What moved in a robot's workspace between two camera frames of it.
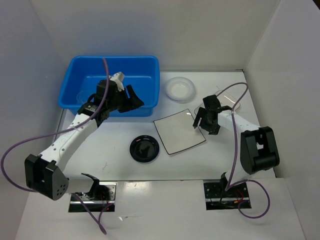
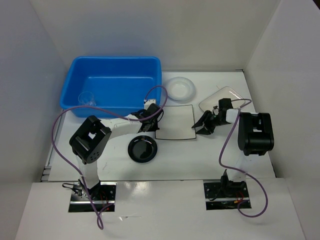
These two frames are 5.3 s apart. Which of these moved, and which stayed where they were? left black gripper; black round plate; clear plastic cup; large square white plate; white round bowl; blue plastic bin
Moved: large square white plate; left black gripper
Stayed: white round bowl; black round plate; clear plastic cup; blue plastic bin
